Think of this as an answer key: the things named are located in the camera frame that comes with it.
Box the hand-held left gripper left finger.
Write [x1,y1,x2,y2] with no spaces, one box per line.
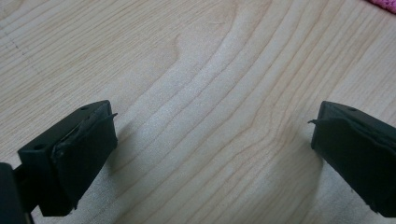
[17,99,119,217]

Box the pink cloth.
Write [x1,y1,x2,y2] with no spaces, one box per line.
[366,0,396,15]

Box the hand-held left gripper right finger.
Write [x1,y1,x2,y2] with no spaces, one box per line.
[307,100,396,218]

